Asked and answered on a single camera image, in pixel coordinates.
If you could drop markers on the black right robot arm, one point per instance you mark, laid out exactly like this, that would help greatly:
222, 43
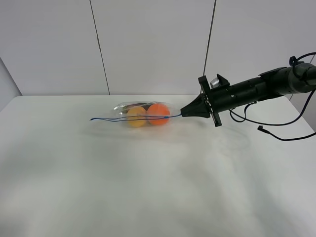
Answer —
269, 85

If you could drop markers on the clear zip bag blue seal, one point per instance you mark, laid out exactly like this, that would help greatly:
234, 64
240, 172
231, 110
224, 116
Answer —
118, 115

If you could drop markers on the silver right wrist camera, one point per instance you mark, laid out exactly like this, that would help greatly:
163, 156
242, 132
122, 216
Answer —
215, 83

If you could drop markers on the orange fruit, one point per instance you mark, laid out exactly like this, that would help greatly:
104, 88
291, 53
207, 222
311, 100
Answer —
158, 114

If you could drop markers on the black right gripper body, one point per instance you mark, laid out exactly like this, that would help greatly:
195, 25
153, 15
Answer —
226, 96

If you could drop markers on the yellow fruit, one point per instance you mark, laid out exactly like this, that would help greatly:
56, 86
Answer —
136, 117

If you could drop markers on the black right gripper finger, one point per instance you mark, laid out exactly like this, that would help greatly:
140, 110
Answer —
197, 108

